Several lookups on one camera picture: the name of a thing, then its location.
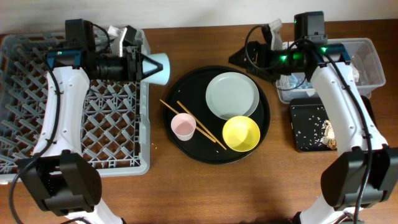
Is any blue cup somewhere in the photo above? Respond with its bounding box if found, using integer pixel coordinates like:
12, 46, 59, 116
142, 53, 170, 85

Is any yellow bowl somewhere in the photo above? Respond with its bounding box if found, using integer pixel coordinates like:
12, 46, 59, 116
222, 116, 261, 152

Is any round black tray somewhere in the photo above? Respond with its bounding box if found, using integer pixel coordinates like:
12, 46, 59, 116
163, 65, 270, 164

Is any wooden chopstick right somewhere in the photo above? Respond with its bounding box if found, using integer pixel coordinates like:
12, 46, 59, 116
177, 100, 227, 150

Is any pink cup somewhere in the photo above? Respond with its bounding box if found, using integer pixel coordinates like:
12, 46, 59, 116
170, 113, 197, 141

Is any clear plastic bin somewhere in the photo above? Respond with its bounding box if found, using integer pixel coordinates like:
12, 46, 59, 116
276, 38, 386, 104

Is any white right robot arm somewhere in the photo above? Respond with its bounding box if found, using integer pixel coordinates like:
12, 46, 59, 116
229, 11, 397, 224

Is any wooden chopstick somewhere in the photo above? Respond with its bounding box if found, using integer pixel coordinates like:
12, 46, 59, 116
177, 100, 227, 150
159, 99, 216, 142

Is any grey dishwasher rack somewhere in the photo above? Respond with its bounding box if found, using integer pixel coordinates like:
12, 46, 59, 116
1, 32, 149, 185

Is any black rectangular tray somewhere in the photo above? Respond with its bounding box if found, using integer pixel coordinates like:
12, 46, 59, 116
288, 95, 379, 153

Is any food scraps pile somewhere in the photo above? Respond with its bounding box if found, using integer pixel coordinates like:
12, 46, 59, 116
321, 119, 337, 150

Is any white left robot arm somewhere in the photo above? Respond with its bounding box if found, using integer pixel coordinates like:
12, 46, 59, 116
17, 19, 170, 223

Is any blue plastic wrapper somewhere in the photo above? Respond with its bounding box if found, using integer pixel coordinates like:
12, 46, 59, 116
277, 73, 316, 96

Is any wooden chopstick left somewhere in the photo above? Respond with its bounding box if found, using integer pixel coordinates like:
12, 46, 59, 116
159, 99, 216, 142

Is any pale green plate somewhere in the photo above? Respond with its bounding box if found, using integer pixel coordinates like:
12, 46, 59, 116
205, 72, 260, 120

